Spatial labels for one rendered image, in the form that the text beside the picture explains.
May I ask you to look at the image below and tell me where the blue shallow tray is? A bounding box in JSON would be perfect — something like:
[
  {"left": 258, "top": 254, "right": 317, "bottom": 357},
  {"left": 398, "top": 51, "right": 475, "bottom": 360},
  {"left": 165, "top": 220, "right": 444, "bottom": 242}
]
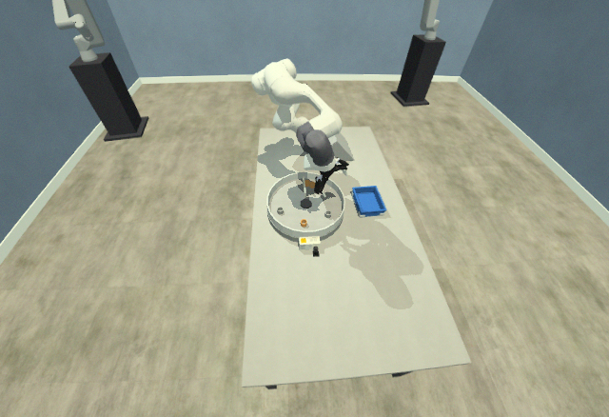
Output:
[{"left": 351, "top": 186, "right": 386, "bottom": 218}]

